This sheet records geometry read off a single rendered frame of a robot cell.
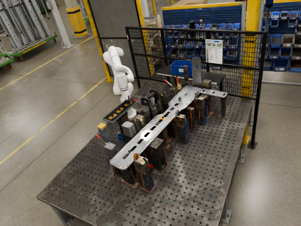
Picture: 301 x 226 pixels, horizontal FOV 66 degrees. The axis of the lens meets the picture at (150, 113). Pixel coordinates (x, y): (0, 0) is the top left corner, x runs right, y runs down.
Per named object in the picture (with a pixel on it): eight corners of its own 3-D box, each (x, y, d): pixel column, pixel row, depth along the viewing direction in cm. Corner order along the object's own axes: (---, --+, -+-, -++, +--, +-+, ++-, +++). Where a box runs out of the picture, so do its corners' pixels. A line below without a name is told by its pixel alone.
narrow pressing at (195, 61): (201, 84, 273) (200, 58, 254) (192, 83, 280) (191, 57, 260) (201, 84, 274) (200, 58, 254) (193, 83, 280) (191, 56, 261)
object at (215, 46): (222, 65, 274) (223, 39, 256) (205, 63, 287) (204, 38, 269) (223, 64, 275) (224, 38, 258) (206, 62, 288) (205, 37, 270)
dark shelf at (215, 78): (218, 84, 267) (218, 82, 265) (155, 74, 317) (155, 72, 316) (225, 76, 280) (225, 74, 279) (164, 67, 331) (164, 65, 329)
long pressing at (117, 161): (126, 172, 185) (126, 171, 184) (107, 162, 198) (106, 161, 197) (203, 89, 268) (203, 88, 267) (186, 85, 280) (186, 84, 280)
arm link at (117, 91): (128, 93, 260) (114, 97, 258) (127, 91, 271) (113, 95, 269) (116, 49, 243) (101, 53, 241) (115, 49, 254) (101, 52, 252)
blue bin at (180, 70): (193, 76, 287) (193, 67, 280) (171, 74, 302) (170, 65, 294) (198, 70, 298) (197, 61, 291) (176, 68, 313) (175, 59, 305)
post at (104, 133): (114, 163, 236) (101, 130, 211) (109, 160, 240) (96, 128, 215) (119, 158, 240) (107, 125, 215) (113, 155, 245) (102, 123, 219)
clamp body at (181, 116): (186, 145, 239) (183, 119, 219) (176, 142, 245) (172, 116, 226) (190, 140, 244) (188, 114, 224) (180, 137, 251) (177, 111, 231)
